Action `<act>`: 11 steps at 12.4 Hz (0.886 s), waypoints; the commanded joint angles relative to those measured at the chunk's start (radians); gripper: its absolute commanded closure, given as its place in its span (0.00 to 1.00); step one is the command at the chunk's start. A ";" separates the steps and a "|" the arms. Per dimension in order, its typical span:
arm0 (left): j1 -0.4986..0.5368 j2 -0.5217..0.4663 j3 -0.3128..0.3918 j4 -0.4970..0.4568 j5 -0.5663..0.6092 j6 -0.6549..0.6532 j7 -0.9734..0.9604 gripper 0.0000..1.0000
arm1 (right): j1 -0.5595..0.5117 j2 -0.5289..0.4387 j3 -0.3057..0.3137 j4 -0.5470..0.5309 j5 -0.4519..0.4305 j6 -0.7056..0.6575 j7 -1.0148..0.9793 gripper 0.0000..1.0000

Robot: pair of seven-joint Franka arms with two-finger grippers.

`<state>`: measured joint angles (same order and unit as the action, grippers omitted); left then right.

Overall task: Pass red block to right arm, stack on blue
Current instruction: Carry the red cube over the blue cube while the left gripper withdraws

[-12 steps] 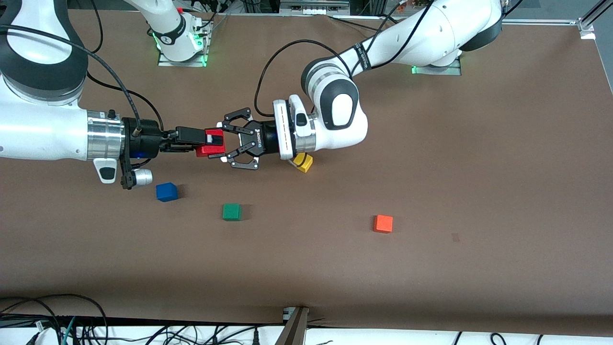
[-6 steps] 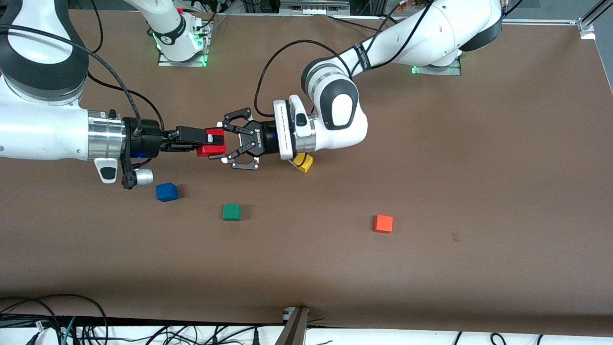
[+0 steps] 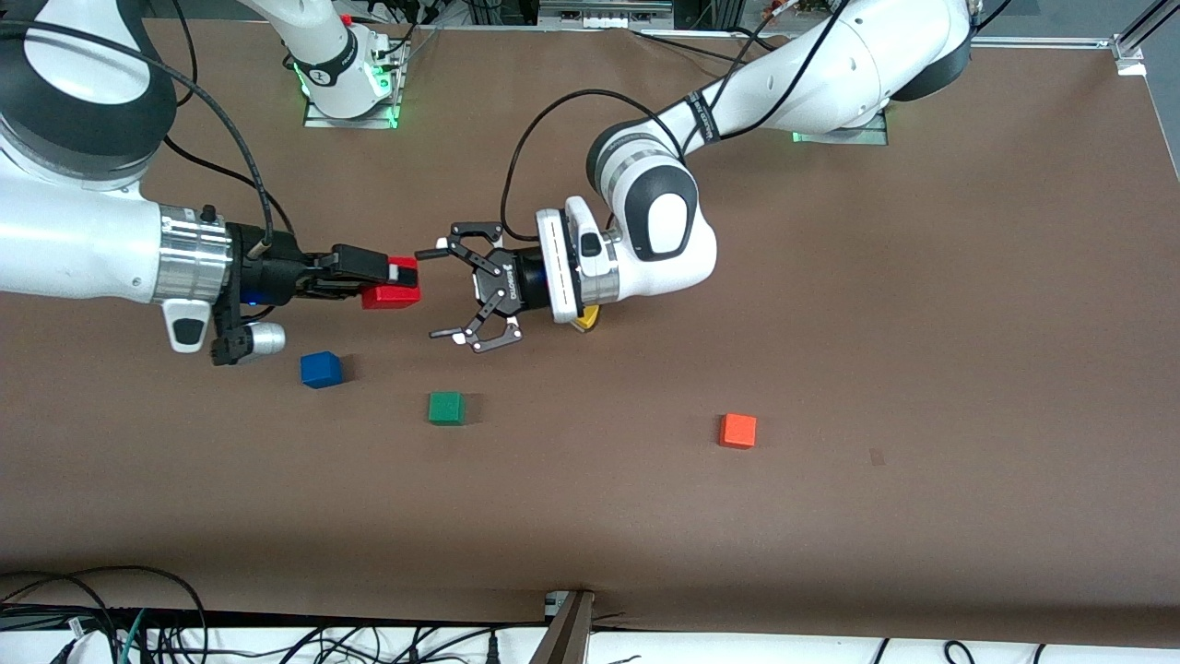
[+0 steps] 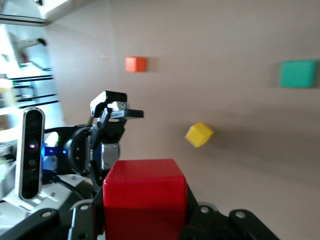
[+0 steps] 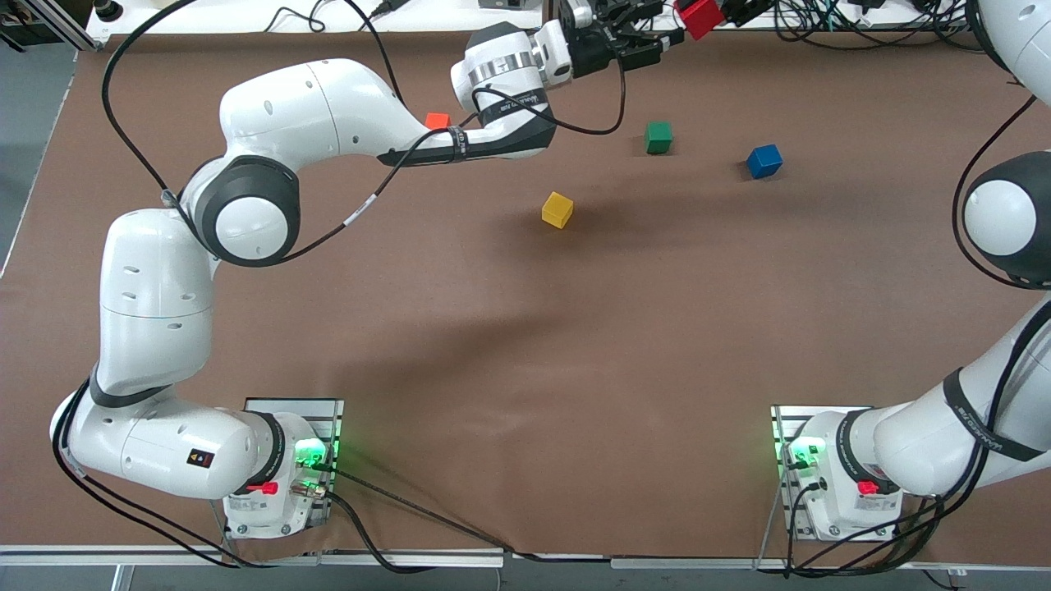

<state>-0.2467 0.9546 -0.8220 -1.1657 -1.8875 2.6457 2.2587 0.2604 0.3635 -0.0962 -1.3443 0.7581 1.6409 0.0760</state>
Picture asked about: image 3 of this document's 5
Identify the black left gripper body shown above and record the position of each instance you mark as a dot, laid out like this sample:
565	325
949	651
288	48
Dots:
518	279

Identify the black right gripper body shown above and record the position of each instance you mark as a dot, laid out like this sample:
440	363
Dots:
273	275

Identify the red wooden block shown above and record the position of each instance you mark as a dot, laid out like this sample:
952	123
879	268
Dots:
392	297

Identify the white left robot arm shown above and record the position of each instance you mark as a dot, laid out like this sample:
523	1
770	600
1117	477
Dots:
830	74

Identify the blue wooden block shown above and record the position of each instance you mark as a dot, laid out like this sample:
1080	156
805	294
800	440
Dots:
320	370

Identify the yellow wooden block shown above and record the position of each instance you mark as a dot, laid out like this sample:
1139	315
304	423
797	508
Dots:
588	321

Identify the green wooden block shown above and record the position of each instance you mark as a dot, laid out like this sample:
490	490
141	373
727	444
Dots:
446	408

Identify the orange wooden block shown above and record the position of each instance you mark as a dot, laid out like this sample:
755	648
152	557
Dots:
737	431

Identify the aluminium cell frame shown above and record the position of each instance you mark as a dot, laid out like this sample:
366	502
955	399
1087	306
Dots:
604	14

